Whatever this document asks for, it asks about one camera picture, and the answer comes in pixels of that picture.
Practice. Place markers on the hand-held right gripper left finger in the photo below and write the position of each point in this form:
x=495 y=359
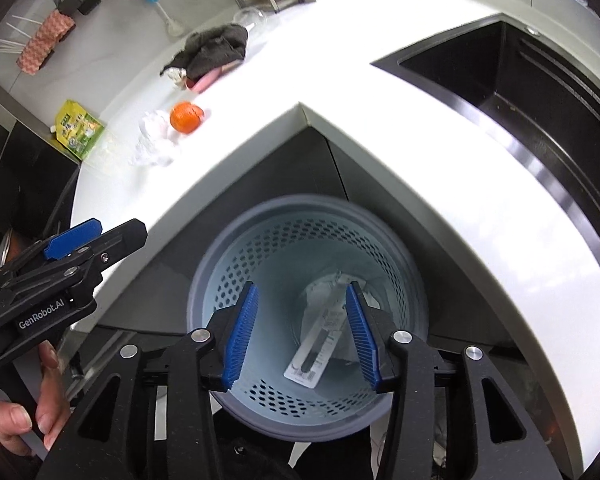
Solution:
x=242 y=330

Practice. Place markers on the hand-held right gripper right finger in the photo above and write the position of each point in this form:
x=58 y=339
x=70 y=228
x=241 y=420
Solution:
x=362 y=330

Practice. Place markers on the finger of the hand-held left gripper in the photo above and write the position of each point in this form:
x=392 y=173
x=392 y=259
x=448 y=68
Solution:
x=75 y=237
x=122 y=240

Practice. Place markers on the light blue perforated bin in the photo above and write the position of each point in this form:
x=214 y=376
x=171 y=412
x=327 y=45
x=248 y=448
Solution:
x=280 y=240

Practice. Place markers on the clear plastic cup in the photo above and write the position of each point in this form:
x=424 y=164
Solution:
x=250 y=16

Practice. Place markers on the person's left hand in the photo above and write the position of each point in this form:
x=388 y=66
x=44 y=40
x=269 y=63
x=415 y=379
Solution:
x=45 y=390

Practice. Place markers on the clear plastic wrapper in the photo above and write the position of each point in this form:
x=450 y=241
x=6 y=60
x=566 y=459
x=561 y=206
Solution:
x=367 y=292

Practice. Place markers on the long white blister package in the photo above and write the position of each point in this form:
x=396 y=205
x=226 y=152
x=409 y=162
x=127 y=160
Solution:
x=320 y=332

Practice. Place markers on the crumpled clear plastic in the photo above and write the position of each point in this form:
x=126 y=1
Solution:
x=152 y=140

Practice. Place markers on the yellow green pouch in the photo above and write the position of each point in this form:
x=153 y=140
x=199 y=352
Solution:
x=77 y=130

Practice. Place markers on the orange tangerine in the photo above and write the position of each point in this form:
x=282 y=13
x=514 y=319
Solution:
x=186 y=117

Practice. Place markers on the crumpled white paper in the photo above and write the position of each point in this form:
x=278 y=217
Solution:
x=173 y=76

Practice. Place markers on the pink rag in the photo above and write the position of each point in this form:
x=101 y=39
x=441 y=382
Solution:
x=207 y=81

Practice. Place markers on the pink patterned cloth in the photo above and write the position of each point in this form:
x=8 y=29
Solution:
x=45 y=40

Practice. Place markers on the bundle of white chopsticks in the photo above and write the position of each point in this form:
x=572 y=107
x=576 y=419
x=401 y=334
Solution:
x=17 y=35

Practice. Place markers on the dark grey cloth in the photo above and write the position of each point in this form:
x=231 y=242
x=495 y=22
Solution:
x=215 y=47

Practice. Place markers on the white brush with blue sponge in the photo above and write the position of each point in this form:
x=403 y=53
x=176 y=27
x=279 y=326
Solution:
x=162 y=12

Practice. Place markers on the dark kitchen sink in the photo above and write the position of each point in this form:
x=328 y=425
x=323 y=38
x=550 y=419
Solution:
x=520 y=100

